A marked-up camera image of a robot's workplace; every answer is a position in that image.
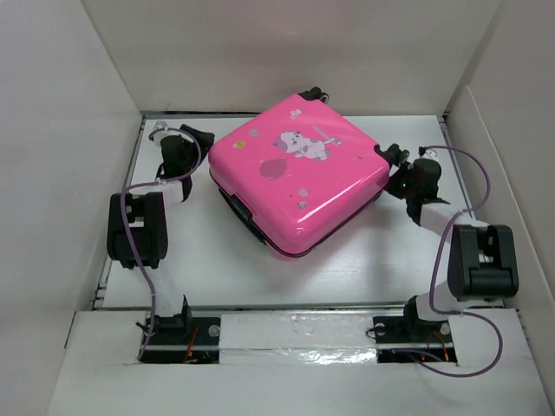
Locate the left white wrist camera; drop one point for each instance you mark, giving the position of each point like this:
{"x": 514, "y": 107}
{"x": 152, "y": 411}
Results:
{"x": 160, "y": 132}

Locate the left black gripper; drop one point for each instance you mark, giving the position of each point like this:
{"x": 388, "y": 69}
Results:
{"x": 206, "y": 139}

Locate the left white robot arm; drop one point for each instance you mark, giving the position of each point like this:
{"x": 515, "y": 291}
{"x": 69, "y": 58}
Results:
{"x": 137, "y": 236}

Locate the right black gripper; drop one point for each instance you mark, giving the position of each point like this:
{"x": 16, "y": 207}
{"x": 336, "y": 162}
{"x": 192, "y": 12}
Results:
{"x": 390, "y": 185}

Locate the metal base rail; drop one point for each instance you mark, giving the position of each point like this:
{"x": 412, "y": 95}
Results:
{"x": 455, "y": 343}

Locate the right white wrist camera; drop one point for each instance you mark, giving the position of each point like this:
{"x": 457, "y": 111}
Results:
{"x": 426, "y": 152}

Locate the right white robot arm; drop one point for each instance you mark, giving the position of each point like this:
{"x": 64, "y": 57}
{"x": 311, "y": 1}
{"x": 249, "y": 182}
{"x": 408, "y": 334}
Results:
{"x": 476, "y": 261}

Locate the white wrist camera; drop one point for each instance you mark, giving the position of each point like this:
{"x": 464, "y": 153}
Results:
{"x": 160, "y": 132}
{"x": 426, "y": 152}

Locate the pink hard-shell suitcase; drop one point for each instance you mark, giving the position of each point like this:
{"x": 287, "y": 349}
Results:
{"x": 298, "y": 172}

